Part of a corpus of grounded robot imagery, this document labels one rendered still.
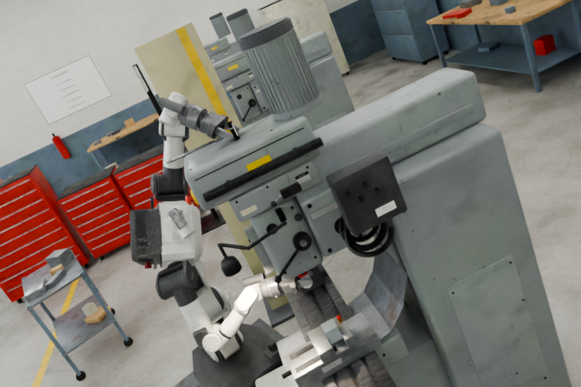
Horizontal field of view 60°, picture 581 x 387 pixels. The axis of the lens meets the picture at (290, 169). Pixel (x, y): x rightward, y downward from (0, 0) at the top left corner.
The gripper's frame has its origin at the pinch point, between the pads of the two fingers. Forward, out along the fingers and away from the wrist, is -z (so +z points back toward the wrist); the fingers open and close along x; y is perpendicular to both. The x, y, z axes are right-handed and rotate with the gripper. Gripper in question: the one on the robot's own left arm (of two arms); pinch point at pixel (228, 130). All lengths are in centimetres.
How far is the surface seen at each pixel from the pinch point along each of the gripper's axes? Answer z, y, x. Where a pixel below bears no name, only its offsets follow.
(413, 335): -95, -73, -11
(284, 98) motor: -16.6, 17.6, -6.1
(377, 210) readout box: -60, 1, 12
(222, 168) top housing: -6.7, -4.4, 16.0
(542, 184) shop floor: -178, -114, -253
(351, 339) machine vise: -69, -53, 20
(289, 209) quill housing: -30.6, -19.3, 5.1
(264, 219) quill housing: -24.0, -23.4, 11.0
